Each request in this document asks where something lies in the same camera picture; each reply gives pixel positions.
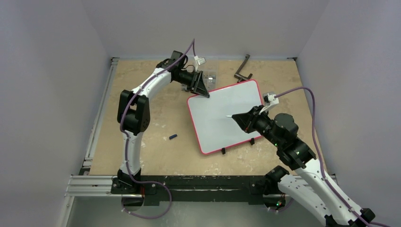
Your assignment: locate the pink framed whiteboard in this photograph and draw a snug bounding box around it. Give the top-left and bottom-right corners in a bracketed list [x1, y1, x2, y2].
[187, 79, 262, 155]

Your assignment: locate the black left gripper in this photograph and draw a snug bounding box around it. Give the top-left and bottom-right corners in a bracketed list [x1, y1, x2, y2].
[174, 70, 209, 98]

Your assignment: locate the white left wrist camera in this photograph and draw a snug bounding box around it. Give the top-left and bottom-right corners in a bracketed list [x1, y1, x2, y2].
[194, 55, 206, 71]

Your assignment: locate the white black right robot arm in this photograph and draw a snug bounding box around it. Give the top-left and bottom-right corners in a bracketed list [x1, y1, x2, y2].
[231, 106, 375, 227]

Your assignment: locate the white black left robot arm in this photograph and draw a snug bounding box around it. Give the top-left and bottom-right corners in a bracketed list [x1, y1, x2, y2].
[117, 51, 210, 193]

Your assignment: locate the black metal bracket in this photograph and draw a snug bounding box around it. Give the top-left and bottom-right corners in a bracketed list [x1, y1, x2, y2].
[234, 54, 254, 84]

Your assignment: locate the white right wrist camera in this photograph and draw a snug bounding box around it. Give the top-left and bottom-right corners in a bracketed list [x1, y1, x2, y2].
[259, 92, 279, 115]

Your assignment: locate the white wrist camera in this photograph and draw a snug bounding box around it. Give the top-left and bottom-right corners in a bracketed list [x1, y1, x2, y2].
[259, 92, 279, 115]
[194, 55, 206, 71]

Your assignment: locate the clear plastic screw box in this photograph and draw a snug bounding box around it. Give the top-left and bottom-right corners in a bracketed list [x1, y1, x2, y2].
[198, 57, 218, 91]

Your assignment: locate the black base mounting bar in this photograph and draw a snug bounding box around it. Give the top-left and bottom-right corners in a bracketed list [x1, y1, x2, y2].
[110, 175, 291, 209]

